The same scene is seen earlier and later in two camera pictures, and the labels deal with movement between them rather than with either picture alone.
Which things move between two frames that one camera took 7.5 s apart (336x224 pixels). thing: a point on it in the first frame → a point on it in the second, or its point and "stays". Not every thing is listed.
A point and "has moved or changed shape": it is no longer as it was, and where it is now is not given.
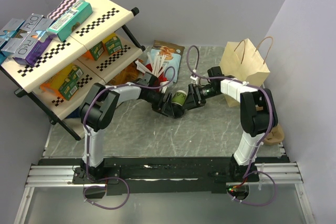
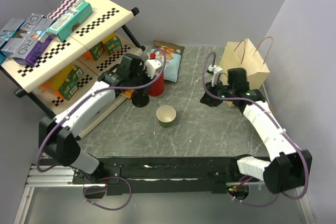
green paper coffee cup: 179,97 → 165,115
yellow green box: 112,43 stays
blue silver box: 11,38 stays
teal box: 63,25 stays
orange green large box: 64,83 stays
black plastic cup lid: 178,110 has moved or changed shape
